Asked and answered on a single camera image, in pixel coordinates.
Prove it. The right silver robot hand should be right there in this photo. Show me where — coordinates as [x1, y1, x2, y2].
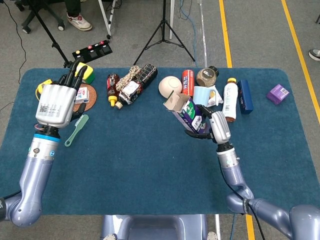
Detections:
[184, 104, 231, 144]

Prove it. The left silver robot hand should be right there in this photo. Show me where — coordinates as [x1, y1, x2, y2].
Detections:
[34, 59, 88, 130]

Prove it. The purple toothpaste box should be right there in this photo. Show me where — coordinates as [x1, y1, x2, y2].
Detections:
[163, 92, 212, 135]

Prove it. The white blue carton box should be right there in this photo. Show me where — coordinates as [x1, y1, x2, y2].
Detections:
[74, 86, 90, 105]

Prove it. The navy blue box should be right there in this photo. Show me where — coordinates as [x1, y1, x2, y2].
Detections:
[236, 79, 255, 116]

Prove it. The cream white bowl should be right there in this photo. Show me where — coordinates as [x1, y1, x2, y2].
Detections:
[158, 75, 183, 100]

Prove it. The small purple box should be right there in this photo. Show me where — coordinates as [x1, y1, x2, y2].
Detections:
[265, 83, 290, 105]

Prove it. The yellow tape measure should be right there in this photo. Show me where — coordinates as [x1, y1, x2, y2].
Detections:
[34, 78, 54, 101]

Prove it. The white snack packet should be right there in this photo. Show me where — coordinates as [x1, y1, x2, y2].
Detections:
[206, 86, 224, 108]

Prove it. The white bottle yellow cap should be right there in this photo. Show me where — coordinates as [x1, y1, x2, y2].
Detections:
[221, 77, 239, 123]

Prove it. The light green plastic comb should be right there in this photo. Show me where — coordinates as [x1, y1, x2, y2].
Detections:
[64, 114, 90, 148]

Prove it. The light blue mug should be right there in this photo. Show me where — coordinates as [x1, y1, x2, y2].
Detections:
[192, 85, 218, 108]

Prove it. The round woven rattan coaster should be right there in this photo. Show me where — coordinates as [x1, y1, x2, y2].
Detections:
[72, 83, 98, 113]

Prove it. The green container yellow lid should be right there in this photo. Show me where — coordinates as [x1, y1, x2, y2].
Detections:
[74, 62, 96, 85]

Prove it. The glass jar black lid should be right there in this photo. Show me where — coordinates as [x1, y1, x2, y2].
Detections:
[195, 65, 220, 88]

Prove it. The orange drink can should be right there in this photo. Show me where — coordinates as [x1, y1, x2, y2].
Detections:
[181, 69, 196, 98]

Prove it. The red tea bottle yellow cap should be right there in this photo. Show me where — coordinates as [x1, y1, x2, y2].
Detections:
[106, 72, 121, 108]

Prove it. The black slanted tripod stand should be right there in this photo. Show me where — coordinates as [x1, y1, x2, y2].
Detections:
[28, 0, 77, 69]

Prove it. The black foot pedal board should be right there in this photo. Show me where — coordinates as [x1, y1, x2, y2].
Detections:
[71, 39, 114, 64]

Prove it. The dark bottle beige cap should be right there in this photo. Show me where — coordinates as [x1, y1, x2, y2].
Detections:
[114, 80, 145, 110]

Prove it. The black office chair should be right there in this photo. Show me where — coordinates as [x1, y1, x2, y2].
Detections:
[13, 0, 66, 35]

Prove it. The seated person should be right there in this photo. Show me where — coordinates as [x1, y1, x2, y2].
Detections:
[65, 0, 93, 32]

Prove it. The white metal stand leg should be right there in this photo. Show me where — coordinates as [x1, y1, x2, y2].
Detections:
[169, 0, 176, 40]
[97, 0, 113, 40]

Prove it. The blue table cover cloth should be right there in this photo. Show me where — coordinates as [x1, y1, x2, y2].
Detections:
[0, 67, 317, 216]

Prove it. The grey-blue robot torso base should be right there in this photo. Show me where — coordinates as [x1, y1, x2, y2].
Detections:
[99, 214, 208, 240]

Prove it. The grey sneaker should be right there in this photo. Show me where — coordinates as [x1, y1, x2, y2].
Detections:
[308, 48, 320, 62]

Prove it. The black floor cable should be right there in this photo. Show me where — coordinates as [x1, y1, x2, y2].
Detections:
[3, 0, 28, 85]

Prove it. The beige braided rope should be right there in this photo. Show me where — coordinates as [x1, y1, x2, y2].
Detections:
[115, 65, 143, 92]

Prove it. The blue floor cable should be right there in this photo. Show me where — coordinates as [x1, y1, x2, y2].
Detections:
[179, 0, 199, 67]

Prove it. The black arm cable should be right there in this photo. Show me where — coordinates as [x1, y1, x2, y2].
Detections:
[218, 158, 267, 240]

